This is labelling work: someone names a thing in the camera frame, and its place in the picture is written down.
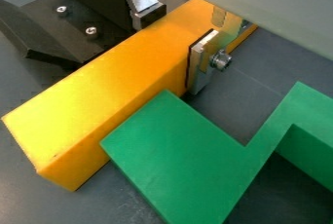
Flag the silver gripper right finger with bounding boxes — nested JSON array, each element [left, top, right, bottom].
[[186, 7, 244, 94]]

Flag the yellow bar block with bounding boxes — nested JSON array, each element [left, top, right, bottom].
[[2, 0, 244, 191]]

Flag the black stepped holder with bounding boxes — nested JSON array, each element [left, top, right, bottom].
[[0, 0, 194, 68]]

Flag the green zigzag block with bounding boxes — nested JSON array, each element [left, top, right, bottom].
[[101, 83, 333, 224]]

